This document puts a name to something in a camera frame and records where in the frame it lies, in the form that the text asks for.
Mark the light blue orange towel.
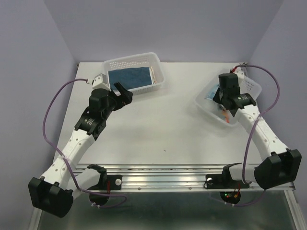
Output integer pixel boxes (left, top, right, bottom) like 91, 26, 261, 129
206, 84, 229, 123

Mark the yellow patterned towel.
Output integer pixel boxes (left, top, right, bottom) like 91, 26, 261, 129
108, 67, 152, 91

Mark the blue white patterned towel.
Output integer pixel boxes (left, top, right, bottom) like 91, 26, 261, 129
149, 67, 158, 84

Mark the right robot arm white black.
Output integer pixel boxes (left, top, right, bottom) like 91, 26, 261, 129
213, 73, 302, 190

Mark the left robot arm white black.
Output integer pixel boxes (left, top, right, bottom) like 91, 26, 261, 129
28, 82, 133, 218

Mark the white perforated basket right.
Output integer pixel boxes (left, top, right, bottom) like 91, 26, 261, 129
195, 68, 262, 127

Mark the white perforated basket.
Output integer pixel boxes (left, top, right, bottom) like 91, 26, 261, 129
102, 52, 165, 95
195, 68, 262, 127

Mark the white perforated basket left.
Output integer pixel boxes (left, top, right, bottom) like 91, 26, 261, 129
102, 52, 165, 95

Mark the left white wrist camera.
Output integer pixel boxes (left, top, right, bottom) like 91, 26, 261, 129
87, 73, 111, 91

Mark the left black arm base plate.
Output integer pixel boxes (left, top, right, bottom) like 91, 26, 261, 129
94, 174, 122, 192

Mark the aluminium rail frame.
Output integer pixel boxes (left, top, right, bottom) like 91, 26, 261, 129
29, 164, 307, 230

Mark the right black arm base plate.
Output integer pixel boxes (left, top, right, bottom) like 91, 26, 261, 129
203, 174, 250, 190

